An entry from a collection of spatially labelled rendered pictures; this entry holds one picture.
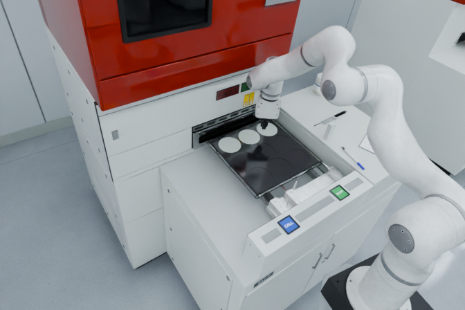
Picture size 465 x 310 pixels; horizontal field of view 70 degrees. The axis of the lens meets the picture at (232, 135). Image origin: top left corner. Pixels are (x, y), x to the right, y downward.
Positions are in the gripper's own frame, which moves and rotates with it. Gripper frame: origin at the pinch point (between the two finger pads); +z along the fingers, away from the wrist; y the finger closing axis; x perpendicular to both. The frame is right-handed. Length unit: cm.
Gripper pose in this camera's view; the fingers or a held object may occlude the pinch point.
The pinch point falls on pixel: (263, 124)
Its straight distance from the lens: 147.8
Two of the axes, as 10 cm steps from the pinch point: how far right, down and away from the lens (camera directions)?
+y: 10.0, 0.7, 0.5
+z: -0.9, 7.4, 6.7
